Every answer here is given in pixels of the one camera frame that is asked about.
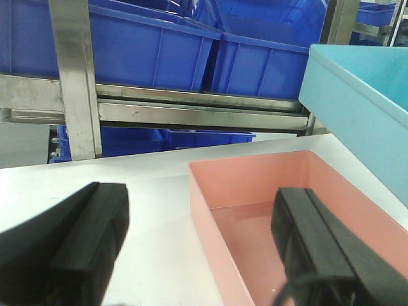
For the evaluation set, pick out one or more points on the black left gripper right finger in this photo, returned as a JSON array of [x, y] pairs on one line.
[[324, 262]]

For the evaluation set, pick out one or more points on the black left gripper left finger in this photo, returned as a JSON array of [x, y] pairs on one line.
[[66, 254]]

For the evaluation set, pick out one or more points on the pink plastic box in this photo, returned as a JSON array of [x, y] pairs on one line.
[[231, 205]]

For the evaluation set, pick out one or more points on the light blue plastic box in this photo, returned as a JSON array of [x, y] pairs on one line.
[[360, 94]]

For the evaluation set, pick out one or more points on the blue crate lower shelf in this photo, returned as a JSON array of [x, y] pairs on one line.
[[122, 141]]

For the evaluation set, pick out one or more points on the stainless steel shelf rack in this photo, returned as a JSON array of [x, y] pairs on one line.
[[76, 100]]

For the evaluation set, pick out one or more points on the blue crate far left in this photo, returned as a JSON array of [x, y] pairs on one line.
[[27, 40]]

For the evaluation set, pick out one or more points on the blue crate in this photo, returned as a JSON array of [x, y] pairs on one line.
[[372, 14], [140, 46], [27, 40], [264, 45]]

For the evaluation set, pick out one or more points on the blue crate centre right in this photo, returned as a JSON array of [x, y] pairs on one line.
[[264, 45]]

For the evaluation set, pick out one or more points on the blue crate centre left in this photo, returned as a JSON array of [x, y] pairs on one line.
[[140, 46]]

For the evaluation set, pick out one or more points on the blue crate far right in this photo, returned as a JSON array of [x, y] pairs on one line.
[[372, 14]]

